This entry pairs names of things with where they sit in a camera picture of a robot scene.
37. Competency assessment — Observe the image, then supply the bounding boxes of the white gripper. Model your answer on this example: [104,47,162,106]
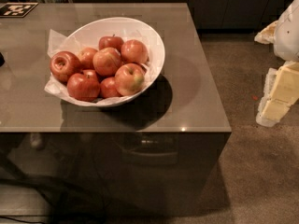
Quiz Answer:
[254,0,299,127]

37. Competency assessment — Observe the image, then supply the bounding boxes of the red apple back right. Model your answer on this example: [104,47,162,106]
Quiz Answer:
[121,39,149,63]

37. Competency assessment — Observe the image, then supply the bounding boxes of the red yellow apple front right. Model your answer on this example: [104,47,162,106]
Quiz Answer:
[115,63,145,96]

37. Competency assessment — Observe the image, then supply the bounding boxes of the red apple back with stem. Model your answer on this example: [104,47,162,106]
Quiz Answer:
[98,35,124,51]

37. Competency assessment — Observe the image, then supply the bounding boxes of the red apple centre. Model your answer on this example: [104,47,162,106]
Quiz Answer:
[93,48,122,77]

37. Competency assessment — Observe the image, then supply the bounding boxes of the red apple front middle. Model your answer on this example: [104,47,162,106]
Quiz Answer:
[100,77,121,98]

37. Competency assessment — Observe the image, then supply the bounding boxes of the white bowl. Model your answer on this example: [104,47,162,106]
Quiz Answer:
[59,17,165,107]

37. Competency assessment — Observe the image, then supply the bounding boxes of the red apple back left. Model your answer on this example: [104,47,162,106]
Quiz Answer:
[78,47,97,69]

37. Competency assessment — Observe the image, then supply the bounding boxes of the red apple front left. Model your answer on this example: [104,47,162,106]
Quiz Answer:
[66,73,100,102]

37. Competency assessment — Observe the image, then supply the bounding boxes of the red apple far left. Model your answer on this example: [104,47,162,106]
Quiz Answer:
[50,51,82,83]

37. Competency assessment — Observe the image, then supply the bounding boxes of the white paper liner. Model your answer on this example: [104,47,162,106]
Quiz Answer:
[43,28,161,108]

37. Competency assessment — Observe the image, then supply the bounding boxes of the black white fiducial marker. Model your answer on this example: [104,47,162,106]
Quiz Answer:
[0,2,37,18]

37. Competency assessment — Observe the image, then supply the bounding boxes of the dark object at left edge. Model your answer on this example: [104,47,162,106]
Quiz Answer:
[0,52,5,67]

